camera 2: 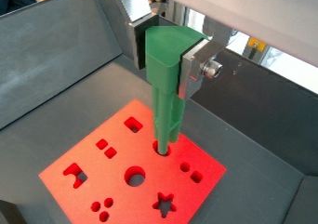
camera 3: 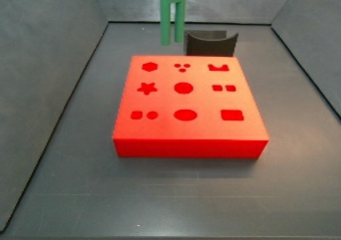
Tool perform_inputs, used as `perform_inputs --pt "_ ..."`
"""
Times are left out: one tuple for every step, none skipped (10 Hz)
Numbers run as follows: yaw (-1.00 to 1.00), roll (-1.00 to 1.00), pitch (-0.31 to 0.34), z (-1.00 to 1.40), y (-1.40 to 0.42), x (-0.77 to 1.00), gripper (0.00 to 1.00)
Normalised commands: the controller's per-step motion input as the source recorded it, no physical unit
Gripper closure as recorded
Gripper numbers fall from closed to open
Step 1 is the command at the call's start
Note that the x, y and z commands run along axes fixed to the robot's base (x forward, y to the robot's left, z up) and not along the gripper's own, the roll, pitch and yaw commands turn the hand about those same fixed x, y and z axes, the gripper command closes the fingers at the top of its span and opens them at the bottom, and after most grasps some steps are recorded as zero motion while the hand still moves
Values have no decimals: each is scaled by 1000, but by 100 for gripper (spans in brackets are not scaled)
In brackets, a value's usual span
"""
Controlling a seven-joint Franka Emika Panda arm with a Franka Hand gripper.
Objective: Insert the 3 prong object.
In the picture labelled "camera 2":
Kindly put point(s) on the black curved holder bracket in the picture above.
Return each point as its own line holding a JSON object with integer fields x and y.
{"x": 9, "y": 214}

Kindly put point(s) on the dark grey bin enclosure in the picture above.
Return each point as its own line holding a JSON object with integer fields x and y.
{"x": 67, "y": 77}

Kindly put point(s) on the green three prong peg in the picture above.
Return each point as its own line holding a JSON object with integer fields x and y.
{"x": 166, "y": 44}

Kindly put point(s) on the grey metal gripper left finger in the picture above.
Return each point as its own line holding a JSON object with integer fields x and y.
{"x": 139, "y": 18}

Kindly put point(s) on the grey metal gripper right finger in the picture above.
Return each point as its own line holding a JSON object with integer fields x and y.
{"x": 199, "y": 59}

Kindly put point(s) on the red shape sorter block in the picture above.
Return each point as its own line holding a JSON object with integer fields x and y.
{"x": 112, "y": 180}

